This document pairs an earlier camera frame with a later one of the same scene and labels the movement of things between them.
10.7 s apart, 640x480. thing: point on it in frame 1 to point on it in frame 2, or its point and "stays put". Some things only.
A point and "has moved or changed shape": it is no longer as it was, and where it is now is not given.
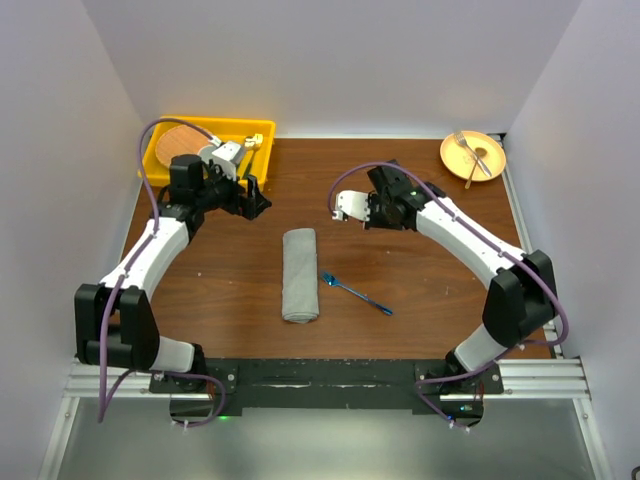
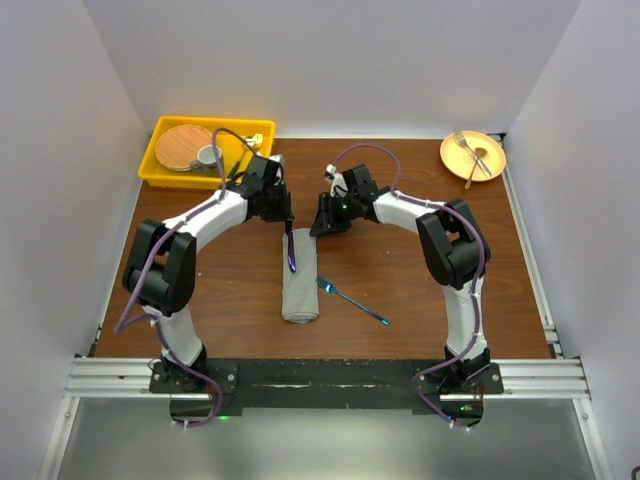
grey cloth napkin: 300,285 stays put
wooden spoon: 479,152 stays put
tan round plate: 457,159 stays put
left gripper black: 248,206 to 282,213
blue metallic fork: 333,281 has moved or changed shape
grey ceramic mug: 206,153 stays put
